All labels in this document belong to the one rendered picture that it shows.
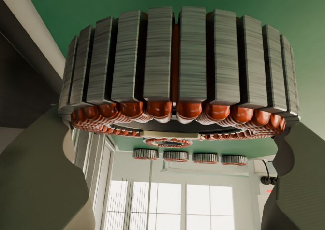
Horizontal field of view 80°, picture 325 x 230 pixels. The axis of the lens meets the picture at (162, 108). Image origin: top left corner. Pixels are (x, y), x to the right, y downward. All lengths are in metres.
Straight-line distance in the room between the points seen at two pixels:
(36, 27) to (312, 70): 0.26
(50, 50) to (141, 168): 6.45
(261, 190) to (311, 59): 0.82
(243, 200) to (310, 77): 7.31
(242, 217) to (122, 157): 4.27
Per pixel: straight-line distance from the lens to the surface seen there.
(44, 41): 0.22
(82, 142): 0.43
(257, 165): 1.06
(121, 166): 6.64
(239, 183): 7.47
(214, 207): 7.14
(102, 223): 0.74
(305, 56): 0.22
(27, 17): 0.20
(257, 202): 1.05
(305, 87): 0.29
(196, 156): 0.85
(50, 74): 0.25
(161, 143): 0.47
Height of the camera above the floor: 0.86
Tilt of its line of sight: 20 degrees down
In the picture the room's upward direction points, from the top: 177 degrees counter-clockwise
